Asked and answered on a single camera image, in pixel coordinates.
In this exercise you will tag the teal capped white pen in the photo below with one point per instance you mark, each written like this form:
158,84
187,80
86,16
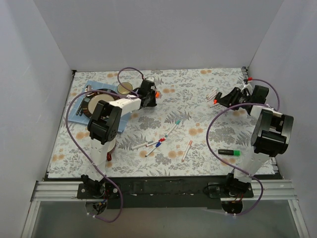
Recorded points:
172,128

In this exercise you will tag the red cup with white inside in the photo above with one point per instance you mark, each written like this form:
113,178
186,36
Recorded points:
110,150

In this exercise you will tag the cream enamel mug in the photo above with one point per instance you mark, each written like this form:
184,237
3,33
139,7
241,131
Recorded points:
124,88

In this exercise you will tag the blue tiled placemat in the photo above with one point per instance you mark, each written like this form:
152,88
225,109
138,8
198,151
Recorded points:
107,114

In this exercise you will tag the black rimmed dinner plate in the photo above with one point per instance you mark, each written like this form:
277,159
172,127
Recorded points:
90,101

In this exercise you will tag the green capped black highlighter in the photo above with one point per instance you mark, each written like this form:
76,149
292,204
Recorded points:
229,152

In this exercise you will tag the blue capped white pen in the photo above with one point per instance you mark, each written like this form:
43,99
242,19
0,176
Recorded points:
153,149

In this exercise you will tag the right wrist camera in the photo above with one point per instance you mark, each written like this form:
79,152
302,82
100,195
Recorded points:
247,83

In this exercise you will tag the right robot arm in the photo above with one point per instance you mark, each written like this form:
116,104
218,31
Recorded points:
270,137

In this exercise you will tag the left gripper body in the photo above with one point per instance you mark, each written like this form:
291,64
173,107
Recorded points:
150,96

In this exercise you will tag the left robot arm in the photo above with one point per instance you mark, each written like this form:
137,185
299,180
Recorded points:
100,140

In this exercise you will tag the pink capped white pen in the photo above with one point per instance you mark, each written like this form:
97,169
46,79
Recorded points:
186,151

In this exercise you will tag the orange capped black highlighter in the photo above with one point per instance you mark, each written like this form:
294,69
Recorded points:
217,97

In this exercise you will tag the steel spoon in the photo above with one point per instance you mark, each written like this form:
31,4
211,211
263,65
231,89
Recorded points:
79,111

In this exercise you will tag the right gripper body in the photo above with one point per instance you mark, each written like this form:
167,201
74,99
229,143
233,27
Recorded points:
229,96

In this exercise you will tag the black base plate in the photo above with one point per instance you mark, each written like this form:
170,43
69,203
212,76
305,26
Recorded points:
163,192

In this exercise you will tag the aluminium frame rail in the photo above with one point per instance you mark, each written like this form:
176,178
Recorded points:
273,212

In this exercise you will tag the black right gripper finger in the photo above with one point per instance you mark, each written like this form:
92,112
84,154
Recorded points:
226,102
231,94

